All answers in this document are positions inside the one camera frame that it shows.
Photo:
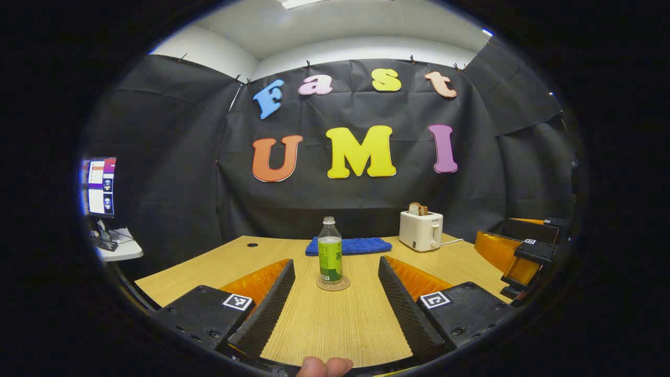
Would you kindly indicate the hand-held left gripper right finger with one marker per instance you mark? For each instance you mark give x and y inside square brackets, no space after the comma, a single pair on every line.
[403,314]

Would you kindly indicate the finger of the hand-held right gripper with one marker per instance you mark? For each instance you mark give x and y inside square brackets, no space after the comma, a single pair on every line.
[528,229]
[534,252]

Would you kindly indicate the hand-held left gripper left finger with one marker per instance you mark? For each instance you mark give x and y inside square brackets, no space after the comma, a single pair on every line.
[269,314]

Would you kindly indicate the round cork coaster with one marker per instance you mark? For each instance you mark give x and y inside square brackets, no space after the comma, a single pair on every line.
[322,286]

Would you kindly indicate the clear water bottle green label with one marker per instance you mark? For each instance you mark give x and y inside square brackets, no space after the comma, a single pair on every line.
[330,256]

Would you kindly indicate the blue folded towel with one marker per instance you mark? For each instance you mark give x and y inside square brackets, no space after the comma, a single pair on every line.
[366,245]

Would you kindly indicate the white toaster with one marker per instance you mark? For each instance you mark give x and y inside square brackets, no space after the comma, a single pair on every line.
[420,231]

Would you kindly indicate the toasted bread slice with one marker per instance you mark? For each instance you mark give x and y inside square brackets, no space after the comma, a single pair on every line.
[417,209]

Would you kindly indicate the white side table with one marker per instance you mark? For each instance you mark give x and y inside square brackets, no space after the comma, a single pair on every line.
[125,251]

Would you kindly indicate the small black device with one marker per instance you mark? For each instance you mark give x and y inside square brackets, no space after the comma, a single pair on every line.
[104,243]

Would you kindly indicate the computer monitor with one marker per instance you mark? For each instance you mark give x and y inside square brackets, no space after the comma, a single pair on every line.
[99,186]

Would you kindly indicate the white ceiling light panel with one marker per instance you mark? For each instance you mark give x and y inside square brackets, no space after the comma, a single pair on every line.
[303,3]

